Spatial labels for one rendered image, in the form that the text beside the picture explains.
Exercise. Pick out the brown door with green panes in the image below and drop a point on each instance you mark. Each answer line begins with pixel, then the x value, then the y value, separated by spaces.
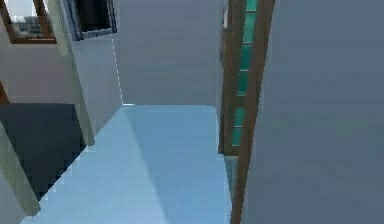
pixel 245 66

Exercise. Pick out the brown framed window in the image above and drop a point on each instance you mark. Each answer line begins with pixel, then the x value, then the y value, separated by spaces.
pixel 26 23

